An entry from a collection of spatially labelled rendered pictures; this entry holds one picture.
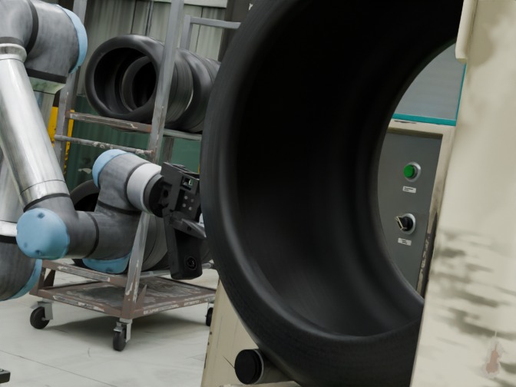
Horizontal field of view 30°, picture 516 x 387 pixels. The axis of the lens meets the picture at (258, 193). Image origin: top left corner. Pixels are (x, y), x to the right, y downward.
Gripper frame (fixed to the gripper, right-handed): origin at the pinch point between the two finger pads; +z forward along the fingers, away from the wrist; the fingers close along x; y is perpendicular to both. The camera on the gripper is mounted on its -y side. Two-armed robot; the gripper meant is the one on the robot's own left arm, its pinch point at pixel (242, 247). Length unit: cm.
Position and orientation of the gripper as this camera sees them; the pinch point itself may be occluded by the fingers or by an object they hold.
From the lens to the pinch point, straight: 136.7
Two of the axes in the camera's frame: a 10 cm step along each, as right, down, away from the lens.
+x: 7.1, 0.8, 7.0
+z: 6.6, 2.8, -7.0
